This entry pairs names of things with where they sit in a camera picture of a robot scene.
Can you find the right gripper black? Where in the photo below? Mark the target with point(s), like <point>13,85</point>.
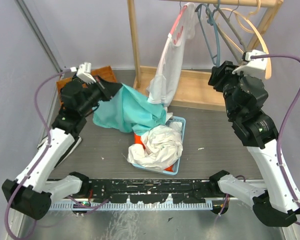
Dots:
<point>222,73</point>

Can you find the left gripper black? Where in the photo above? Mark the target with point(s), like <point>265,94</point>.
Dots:
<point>108,88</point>

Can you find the grey metal hanger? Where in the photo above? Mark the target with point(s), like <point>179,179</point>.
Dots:
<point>232,46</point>

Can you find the teal t shirt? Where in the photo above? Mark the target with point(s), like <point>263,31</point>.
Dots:
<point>129,111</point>

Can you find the beige wooden hanger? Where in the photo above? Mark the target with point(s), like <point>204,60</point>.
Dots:
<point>268,69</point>

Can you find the orange t shirt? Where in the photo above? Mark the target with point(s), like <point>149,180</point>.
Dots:
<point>137,140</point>

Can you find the white t shirt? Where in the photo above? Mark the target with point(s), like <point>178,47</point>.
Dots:
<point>160,147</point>

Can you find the pink hanger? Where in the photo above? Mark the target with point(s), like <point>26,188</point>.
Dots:
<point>177,26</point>

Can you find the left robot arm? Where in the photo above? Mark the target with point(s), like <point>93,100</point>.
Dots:
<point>28,193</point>

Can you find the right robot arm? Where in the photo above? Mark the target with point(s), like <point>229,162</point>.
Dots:
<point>244,97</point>

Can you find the wooden compartment tray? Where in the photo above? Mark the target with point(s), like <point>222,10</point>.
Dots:
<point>105,72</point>

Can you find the wooden clothes rack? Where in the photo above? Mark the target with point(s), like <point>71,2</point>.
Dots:
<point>193,90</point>

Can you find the black white striped cloth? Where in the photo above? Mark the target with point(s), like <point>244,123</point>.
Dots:
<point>76,143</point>

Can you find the light blue plastic basket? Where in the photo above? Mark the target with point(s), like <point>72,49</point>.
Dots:
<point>181,150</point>

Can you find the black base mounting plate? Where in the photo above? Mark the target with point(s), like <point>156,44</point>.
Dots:
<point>150,191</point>

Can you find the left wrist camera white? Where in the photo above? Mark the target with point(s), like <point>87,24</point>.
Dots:
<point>84,73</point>

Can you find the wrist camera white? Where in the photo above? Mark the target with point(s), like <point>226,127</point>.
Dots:
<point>252,67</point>
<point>84,73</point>

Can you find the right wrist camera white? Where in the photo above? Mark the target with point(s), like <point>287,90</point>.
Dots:
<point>252,67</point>

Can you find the aluminium frame rail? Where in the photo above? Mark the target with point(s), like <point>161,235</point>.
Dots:
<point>273,197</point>

